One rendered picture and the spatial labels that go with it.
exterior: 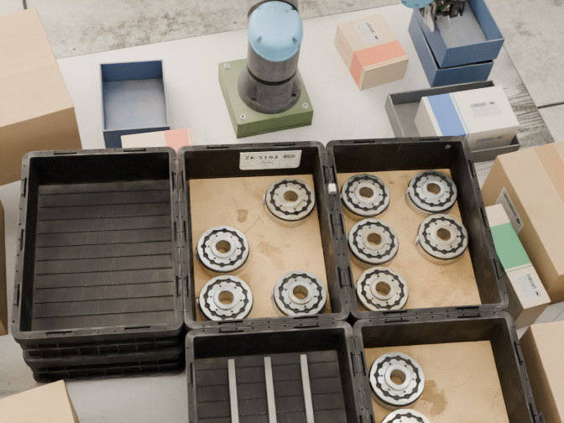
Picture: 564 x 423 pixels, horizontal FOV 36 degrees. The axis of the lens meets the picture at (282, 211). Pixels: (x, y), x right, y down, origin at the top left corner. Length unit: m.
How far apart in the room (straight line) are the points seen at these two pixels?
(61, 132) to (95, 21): 1.38
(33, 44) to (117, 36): 1.24
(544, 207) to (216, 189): 0.68
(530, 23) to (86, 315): 2.28
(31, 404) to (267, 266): 0.52
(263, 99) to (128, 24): 1.32
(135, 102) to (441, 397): 1.00
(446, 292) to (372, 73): 0.63
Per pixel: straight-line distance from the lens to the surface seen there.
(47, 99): 1.91
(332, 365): 1.67
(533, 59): 3.38
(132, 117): 2.11
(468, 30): 2.27
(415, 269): 1.79
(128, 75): 2.16
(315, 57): 2.24
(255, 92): 2.03
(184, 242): 1.66
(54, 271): 1.77
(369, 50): 2.18
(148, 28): 3.25
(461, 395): 1.70
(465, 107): 2.10
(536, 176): 1.95
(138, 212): 1.81
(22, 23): 2.06
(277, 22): 1.92
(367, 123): 2.13
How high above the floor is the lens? 2.37
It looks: 58 degrees down
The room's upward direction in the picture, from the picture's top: 8 degrees clockwise
